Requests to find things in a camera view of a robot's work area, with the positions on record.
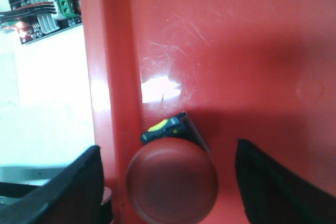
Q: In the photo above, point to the red mushroom push button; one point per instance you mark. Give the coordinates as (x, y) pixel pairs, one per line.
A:
(172, 177)

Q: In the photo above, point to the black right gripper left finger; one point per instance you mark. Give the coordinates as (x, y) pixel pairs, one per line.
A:
(72, 196)

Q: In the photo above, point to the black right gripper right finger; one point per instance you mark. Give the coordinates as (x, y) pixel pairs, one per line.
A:
(272, 193)

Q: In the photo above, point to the black motor driver board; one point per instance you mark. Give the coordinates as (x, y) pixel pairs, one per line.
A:
(38, 19)

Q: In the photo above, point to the red plastic bin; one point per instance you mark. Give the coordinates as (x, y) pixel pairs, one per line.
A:
(262, 70)

